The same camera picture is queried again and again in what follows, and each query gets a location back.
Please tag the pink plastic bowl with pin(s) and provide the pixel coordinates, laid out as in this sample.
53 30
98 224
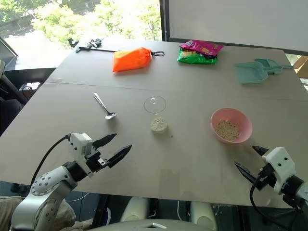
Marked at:
244 120

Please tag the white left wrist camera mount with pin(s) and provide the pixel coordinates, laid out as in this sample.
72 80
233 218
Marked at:
79 144

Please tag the white board panel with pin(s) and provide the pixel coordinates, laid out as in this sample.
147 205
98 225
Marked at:
235 21

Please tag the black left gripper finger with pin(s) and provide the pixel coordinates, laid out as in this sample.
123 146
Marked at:
119 155
104 140

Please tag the silver metal spoon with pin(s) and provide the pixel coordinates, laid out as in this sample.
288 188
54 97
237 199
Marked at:
102 104

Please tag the white rounded robot leg shape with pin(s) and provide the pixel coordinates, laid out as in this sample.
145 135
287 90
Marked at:
203 215
133 209

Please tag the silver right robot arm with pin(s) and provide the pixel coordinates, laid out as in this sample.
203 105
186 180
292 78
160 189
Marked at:
299 190

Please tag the dark window frame post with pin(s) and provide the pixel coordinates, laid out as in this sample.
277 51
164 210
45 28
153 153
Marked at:
164 19

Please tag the black key bunch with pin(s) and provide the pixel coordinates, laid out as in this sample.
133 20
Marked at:
95 43

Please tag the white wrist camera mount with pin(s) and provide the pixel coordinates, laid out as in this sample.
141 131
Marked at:
79 144
280 166

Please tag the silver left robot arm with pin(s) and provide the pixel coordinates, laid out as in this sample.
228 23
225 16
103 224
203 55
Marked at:
45 190

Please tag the green snack bag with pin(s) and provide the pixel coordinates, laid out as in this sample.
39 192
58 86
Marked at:
192 59

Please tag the dark furniture beside table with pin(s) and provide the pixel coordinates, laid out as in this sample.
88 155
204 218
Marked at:
14 103

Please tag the beige grainy food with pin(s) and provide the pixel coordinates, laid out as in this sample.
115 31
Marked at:
227 130

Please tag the small cup of oats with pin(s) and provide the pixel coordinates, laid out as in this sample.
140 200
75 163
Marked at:
159 124

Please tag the black clamp bracket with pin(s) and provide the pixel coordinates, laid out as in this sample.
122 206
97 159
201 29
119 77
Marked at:
73 42

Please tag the magenta snack bag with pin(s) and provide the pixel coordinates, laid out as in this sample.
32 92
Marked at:
204 47

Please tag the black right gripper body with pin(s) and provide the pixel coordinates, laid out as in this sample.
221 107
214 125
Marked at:
265 179

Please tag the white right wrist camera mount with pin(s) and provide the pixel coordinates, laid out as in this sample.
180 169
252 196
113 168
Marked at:
280 166

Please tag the teal hand brush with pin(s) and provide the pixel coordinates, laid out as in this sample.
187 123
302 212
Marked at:
270 65

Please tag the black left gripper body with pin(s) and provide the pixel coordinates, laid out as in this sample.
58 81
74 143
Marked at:
95 161

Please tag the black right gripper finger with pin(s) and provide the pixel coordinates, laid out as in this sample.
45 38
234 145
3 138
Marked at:
260 150
245 172

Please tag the teal plastic dustpan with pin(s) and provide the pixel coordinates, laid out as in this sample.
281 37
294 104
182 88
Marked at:
249 72

